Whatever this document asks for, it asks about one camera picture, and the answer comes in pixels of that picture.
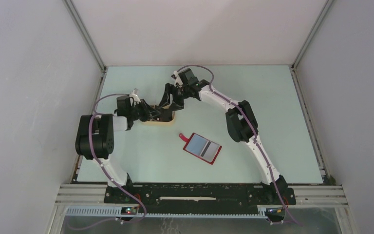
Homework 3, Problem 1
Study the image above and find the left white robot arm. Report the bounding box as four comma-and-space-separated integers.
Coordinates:
75, 94, 161, 203

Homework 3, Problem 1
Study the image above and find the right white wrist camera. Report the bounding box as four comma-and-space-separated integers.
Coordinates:
171, 71, 183, 87

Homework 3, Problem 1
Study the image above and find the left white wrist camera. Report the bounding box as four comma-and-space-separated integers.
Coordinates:
129, 88, 141, 104

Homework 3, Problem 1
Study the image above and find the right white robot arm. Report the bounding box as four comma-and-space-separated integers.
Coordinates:
159, 65, 288, 204

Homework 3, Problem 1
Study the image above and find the beige oval tray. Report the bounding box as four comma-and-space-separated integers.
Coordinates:
142, 105, 175, 126

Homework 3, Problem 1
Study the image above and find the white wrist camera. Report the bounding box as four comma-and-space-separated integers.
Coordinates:
129, 88, 141, 104
171, 71, 183, 87

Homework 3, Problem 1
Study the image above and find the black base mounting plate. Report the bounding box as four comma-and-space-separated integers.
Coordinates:
104, 183, 296, 215

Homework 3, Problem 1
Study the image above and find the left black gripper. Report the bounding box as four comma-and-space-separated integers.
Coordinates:
128, 99, 160, 122

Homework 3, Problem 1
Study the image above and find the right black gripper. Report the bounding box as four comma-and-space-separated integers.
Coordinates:
159, 82, 191, 112

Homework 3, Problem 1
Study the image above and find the red card holder wallet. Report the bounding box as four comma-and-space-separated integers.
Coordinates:
178, 133, 222, 165

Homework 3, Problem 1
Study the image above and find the aluminium frame rail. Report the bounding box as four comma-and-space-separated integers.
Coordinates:
45, 184, 358, 234

